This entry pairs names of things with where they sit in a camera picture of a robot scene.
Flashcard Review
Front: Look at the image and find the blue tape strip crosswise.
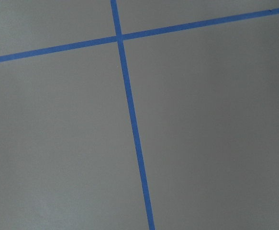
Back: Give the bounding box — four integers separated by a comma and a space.
0, 8, 279, 63

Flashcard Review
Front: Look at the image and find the blue tape strip lengthwise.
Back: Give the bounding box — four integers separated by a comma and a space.
110, 0, 155, 230

